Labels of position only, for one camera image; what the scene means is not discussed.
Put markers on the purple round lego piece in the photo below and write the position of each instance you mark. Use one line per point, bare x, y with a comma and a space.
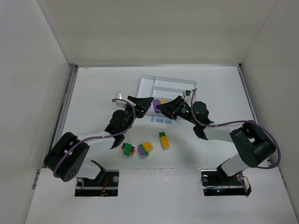
156, 103

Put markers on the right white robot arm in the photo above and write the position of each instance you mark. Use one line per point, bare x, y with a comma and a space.
252, 143

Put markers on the green lego brick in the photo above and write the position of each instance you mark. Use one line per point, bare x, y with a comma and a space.
161, 134

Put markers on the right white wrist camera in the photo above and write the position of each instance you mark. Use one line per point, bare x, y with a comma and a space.
187, 94

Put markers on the yellow long lego brick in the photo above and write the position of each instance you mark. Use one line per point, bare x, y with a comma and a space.
165, 142

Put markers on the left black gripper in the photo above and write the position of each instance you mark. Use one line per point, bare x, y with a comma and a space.
138, 110

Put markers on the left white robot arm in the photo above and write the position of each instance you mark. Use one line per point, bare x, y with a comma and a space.
67, 156

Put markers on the white divided sorting tray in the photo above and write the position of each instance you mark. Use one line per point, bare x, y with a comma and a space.
163, 88

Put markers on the green purple yellow lego cluster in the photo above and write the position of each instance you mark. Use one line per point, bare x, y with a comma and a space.
128, 149

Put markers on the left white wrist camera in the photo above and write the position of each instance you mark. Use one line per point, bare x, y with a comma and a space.
119, 101

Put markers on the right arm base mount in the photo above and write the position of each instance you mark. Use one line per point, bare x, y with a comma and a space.
215, 182

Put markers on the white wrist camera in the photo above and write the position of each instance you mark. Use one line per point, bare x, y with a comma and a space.
119, 101
187, 94

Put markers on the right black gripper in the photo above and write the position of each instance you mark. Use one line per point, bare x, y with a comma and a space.
176, 110

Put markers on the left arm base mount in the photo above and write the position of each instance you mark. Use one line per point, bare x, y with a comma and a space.
95, 180

